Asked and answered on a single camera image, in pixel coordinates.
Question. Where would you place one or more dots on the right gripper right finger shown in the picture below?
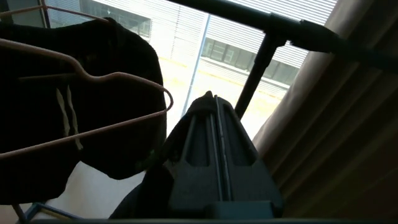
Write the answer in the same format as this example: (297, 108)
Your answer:
(252, 183)

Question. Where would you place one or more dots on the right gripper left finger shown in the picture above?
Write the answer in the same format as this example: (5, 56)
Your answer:
(192, 183)

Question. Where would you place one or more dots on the black garment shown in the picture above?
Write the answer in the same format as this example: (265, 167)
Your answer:
(149, 193)
(118, 56)

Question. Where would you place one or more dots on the black clothes rack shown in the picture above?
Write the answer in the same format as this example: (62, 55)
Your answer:
(280, 28)

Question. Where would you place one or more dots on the brown curtain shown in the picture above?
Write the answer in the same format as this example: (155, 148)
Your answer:
(342, 124)

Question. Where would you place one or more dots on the window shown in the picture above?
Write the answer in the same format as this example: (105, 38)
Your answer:
(186, 37)

